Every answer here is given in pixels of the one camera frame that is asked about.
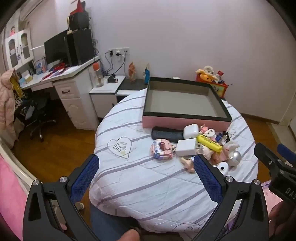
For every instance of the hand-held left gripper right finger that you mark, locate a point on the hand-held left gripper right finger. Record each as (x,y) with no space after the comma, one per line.
(208,178)

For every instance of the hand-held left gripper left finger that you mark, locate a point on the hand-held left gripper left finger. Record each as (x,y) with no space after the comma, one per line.
(84,178)

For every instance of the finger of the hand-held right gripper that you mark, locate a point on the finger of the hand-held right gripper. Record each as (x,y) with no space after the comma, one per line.
(286,153)
(266,156)

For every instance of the white earbuds case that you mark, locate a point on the white earbuds case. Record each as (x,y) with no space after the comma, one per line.
(223,166)
(190,131)

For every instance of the pig doll figurine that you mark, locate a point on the pig doll figurine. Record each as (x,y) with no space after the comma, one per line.
(188,163)

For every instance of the pink cylinder case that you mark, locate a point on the pink cylinder case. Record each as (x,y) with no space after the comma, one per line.
(219,156)

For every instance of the yellow highlighter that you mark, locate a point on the yellow highlighter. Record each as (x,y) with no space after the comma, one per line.
(208,142)

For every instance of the white power adapter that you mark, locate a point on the white power adapter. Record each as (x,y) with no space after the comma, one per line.
(186,147)

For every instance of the pink white block cat figure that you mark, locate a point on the pink white block cat figure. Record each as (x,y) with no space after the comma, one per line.
(208,132)

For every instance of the pink block toy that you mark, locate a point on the pink block toy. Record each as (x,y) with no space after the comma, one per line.
(161,150)

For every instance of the pink box with black rim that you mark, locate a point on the pink box with black rim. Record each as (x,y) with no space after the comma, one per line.
(185,124)

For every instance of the black remote control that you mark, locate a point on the black remote control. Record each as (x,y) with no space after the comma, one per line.
(164,134)

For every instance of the person's right hand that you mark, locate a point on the person's right hand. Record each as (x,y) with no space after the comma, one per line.
(276,215)

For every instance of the person's left hand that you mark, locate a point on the person's left hand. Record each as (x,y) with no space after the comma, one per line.
(128,236)

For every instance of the pink printed bedsheet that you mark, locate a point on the pink printed bedsheet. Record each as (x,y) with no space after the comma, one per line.
(269,195)

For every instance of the person's leg in jeans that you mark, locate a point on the person's leg in jeans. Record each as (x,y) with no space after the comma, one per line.
(104,222)

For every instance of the white striped tablecloth table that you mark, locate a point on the white striped tablecloth table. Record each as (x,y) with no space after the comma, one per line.
(138,180)

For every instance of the white desk with drawers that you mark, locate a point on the white desk with drawers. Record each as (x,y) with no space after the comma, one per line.
(78,104)

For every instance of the pink bed blanket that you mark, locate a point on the pink bed blanket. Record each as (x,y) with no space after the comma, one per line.
(11,197)

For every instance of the red toy storage box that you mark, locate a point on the red toy storage box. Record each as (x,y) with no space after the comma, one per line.
(219,89)

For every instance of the black office chair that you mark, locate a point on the black office chair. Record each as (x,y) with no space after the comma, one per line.
(37,109)

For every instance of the low white black cabinet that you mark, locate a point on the low white black cabinet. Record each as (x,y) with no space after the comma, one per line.
(104,89)

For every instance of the red white small packet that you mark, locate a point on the red white small packet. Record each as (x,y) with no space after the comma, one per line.
(220,74)

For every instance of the yellow plush toy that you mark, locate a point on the yellow plush toy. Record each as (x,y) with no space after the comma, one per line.
(205,77)

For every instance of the orange lid water bottle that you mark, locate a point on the orange lid water bottle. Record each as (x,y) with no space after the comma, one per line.
(98,78)

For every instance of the white plush toy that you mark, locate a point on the white plush toy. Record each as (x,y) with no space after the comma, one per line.
(210,70)

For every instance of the black gadget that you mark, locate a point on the black gadget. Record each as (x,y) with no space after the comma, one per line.
(112,79)

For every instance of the pink down jacket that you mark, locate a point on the pink down jacket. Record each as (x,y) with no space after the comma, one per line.
(7,104)

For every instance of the red blue object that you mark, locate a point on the red blue object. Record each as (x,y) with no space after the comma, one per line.
(57,67)

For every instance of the yellow patterned scarf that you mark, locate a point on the yellow patterned scarf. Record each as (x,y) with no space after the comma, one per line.
(16,87)

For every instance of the blue yellow box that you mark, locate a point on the blue yellow box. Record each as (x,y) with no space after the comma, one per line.
(26,79)

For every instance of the orange snack bag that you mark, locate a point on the orange snack bag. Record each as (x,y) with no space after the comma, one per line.
(132,71)

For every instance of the blue white snack bag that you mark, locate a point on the blue white snack bag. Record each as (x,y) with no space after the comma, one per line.
(146,75)

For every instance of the blue white packets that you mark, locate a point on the blue white packets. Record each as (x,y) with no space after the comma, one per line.
(41,66)

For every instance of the white plugged charger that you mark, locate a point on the white plugged charger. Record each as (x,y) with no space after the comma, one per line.
(120,56)

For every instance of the black computer tower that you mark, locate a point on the black computer tower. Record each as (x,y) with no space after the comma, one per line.
(81,47)

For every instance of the black monitor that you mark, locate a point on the black monitor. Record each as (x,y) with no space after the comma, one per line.
(55,49)

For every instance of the white glass door cabinet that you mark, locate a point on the white glass door cabinet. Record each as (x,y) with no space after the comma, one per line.
(18,46)

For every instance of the black speaker box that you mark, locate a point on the black speaker box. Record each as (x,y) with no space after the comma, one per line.
(79,20)

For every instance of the small pink doll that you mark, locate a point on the small pink doll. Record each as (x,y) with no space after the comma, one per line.
(12,30)

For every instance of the red paper bag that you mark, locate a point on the red paper bag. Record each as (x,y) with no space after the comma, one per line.
(78,8)

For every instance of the white door frame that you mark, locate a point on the white door frame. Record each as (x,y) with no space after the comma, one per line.
(288,113)

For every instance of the white bed frame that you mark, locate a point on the white bed frame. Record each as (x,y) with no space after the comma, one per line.
(13,160)

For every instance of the white wall power outlet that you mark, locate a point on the white wall power outlet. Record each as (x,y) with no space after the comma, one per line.
(119,51)

